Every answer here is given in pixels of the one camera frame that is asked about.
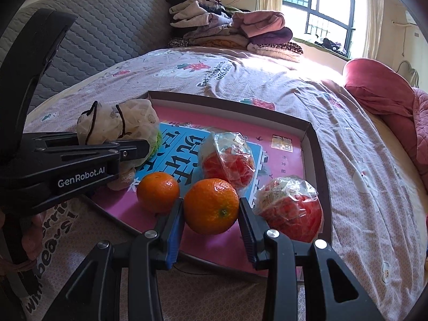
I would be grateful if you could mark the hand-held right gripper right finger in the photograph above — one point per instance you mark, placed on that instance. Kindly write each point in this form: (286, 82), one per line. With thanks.
(247, 237)

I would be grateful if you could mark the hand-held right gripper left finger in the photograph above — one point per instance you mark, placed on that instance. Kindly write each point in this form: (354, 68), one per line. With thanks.
(175, 234)

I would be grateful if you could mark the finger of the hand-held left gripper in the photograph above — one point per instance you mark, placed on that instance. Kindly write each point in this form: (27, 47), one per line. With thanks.
(67, 139)
(133, 148)

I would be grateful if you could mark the green fuzzy scrunchie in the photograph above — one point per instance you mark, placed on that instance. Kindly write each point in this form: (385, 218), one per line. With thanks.
(155, 144)

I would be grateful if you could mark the orange mandarin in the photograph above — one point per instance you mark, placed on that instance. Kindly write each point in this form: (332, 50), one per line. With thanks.
(157, 192)
(210, 207)

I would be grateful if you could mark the red fruit front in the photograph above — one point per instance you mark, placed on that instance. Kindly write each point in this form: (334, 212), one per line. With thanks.
(294, 210)

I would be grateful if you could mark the red fruit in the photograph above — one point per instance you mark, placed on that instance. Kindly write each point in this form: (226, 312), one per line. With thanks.
(230, 167)
(294, 210)

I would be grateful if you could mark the grey cardboard box tray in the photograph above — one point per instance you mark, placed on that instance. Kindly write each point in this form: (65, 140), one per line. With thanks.
(319, 174)

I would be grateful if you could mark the person's left hand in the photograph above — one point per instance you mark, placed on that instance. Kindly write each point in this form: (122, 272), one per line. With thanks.
(32, 237)

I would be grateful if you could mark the grey quilted headboard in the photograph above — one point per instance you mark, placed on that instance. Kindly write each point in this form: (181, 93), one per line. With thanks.
(117, 30)

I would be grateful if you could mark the yellow folded cloth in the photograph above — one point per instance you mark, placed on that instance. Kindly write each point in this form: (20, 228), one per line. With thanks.
(224, 43)

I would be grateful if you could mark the pile of folded clothes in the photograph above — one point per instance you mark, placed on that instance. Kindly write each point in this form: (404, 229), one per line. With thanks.
(214, 30)

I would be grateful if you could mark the beige garment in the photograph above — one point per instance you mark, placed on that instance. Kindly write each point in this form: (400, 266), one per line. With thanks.
(189, 13)

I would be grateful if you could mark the green cloth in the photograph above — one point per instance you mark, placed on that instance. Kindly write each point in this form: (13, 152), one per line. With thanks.
(230, 9)

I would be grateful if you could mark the leopard print blanket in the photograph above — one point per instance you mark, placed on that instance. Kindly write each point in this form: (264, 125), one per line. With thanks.
(281, 52)

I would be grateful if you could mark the pink fleece blanket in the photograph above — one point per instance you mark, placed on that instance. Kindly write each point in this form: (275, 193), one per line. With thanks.
(259, 21)

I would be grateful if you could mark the purple folded blanket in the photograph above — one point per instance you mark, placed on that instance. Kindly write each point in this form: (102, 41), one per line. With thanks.
(274, 36)

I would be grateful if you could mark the pink pillow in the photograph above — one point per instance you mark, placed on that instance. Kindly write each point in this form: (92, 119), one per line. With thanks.
(378, 90)

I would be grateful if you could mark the green windowsill cushion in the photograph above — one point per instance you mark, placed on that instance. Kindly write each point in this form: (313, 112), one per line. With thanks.
(307, 48)

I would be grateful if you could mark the dark clothes on windowsill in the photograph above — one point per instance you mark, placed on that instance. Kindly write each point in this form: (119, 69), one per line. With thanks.
(331, 45)

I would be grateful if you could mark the barred window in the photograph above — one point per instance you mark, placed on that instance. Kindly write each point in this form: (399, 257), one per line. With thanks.
(331, 3)

